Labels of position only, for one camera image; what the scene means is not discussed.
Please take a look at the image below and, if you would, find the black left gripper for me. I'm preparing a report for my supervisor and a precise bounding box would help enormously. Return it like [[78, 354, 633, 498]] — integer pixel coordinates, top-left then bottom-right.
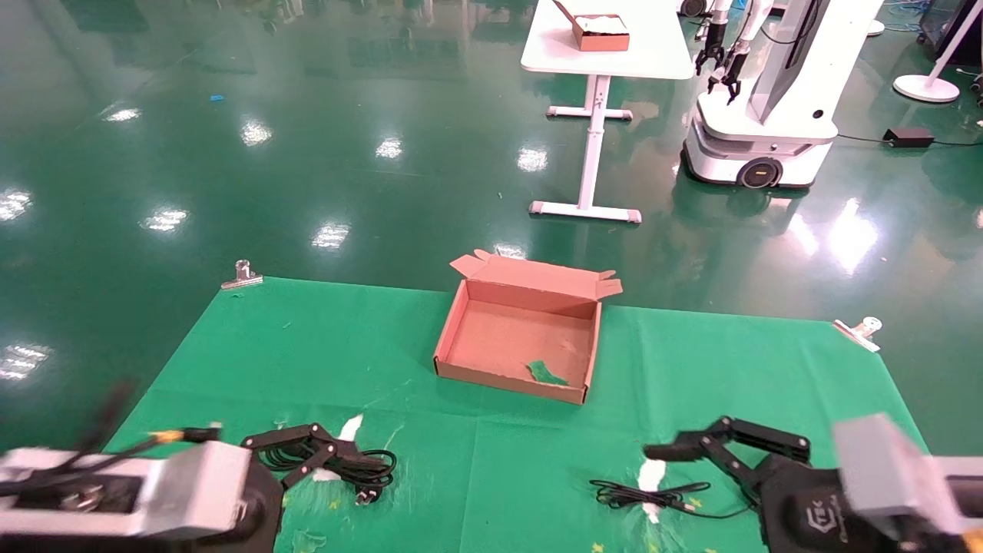
[[196, 423, 387, 553]]

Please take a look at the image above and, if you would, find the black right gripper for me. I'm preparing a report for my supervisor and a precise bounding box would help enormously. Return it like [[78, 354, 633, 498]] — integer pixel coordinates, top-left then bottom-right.
[[644, 417, 892, 553]]

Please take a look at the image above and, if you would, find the black power cord with plug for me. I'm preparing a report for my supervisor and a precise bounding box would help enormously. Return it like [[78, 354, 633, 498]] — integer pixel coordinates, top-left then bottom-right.
[[257, 444, 399, 506]]

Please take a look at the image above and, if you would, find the open brown cardboard box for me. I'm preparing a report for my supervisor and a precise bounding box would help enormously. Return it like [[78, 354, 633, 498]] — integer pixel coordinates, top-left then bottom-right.
[[433, 249, 624, 406]]

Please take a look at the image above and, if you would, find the small brown cardboard box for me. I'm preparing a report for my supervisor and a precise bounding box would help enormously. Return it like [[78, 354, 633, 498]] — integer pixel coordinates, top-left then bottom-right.
[[553, 0, 631, 52]]

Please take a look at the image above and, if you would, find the green tablecloth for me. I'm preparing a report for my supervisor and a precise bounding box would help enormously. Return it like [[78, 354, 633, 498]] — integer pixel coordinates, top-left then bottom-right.
[[102, 276, 934, 553]]

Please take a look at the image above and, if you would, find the silver metal clamp clip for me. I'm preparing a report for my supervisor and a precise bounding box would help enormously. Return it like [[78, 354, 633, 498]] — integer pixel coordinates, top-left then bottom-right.
[[221, 260, 263, 290], [833, 316, 884, 353]]

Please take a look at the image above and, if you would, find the white wheeled background robot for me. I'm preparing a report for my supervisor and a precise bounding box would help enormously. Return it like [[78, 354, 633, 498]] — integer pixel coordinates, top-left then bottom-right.
[[682, 0, 885, 190]]

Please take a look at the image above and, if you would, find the black power brick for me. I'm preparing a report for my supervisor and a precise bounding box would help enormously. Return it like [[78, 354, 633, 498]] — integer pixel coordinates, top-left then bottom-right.
[[882, 127, 936, 150]]

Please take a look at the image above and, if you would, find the black background robot gripper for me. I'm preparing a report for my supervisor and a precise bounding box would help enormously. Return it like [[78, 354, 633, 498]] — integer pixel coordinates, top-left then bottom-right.
[[695, 22, 727, 76], [707, 45, 747, 105]]

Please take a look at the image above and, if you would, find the white round-base floor stand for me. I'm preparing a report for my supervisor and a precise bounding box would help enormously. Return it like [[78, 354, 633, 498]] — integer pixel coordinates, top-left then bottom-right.
[[893, 0, 983, 104]]

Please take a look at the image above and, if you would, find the white table with metal legs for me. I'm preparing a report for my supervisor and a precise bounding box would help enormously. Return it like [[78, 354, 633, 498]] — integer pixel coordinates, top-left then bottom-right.
[[521, 0, 696, 225]]

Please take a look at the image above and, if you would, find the dark cabinet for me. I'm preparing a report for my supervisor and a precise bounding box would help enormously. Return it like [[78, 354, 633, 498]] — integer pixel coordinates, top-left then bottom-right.
[[919, 0, 983, 67]]

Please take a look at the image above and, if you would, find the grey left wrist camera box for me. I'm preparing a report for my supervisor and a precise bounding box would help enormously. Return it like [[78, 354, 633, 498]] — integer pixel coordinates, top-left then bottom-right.
[[141, 441, 256, 540]]

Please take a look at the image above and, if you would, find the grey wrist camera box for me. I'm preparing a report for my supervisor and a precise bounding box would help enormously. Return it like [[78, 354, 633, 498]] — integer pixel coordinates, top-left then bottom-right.
[[141, 441, 256, 540], [832, 413, 962, 540]]

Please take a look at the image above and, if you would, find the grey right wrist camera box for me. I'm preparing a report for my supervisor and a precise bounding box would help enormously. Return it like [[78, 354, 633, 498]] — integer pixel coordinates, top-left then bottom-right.
[[832, 413, 962, 540]]

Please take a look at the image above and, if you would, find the black left arm cable bundle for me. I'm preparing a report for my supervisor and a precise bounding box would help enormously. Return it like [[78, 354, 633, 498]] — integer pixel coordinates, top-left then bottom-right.
[[0, 379, 225, 492]]

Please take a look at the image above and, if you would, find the thin black floor cable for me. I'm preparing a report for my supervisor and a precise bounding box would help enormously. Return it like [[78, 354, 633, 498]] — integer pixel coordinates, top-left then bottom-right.
[[837, 134, 983, 147]]

